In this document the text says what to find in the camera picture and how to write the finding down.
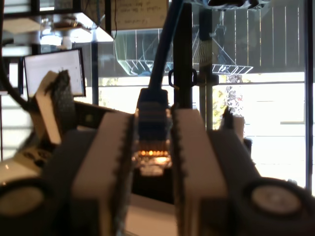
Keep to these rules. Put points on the computer monitor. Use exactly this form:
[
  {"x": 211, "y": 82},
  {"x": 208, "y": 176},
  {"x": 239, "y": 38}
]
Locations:
[{"x": 54, "y": 71}]

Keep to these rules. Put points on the black pole with clip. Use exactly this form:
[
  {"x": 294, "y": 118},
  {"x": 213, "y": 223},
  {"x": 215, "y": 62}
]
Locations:
[{"x": 182, "y": 49}]

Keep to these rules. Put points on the handwritten paper note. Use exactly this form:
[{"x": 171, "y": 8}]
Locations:
[{"x": 140, "y": 12}]

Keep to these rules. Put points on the black frame shelf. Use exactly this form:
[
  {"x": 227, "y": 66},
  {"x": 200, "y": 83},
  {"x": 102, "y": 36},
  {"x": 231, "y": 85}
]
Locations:
[{"x": 108, "y": 14}]

